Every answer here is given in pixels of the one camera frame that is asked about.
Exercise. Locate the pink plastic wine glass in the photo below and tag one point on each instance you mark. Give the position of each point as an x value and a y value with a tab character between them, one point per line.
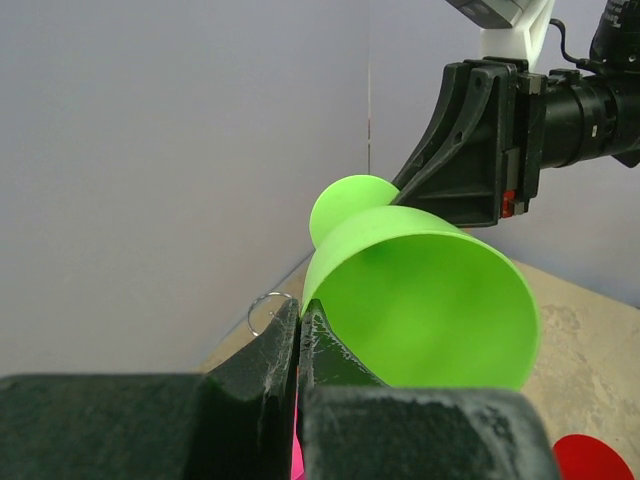
297	463

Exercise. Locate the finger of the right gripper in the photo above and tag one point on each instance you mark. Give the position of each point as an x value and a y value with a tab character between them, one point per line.
457	170

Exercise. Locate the green plastic wine glass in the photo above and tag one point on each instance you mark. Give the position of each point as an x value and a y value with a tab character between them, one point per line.
420	302

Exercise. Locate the red plastic wine glass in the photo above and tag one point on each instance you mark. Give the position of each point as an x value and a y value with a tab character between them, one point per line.
583	457

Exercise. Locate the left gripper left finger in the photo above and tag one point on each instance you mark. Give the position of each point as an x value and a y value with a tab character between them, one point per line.
233	422

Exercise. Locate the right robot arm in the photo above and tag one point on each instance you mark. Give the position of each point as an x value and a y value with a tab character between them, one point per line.
614	49

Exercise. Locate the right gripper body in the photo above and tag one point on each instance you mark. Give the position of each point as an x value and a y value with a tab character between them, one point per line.
573	118

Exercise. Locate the chrome wine glass rack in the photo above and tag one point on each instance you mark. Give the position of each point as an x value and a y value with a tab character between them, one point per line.
263	309

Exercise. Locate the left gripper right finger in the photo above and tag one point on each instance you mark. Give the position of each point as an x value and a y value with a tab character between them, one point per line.
351	425

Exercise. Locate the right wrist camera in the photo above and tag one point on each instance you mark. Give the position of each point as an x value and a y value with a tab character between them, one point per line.
509	29

